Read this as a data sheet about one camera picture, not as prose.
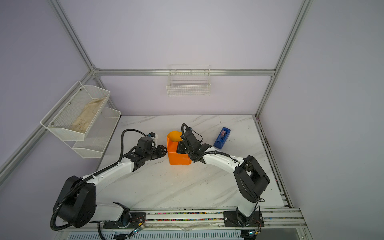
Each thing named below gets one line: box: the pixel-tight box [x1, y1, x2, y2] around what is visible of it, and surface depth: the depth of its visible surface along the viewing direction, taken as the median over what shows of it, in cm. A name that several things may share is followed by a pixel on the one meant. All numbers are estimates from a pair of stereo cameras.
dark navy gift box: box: [177, 141, 188, 154], surface depth 78 cm
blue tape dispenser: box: [213, 126, 231, 150], surface depth 103 cm
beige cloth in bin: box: [70, 97, 105, 134], surface depth 81 cm
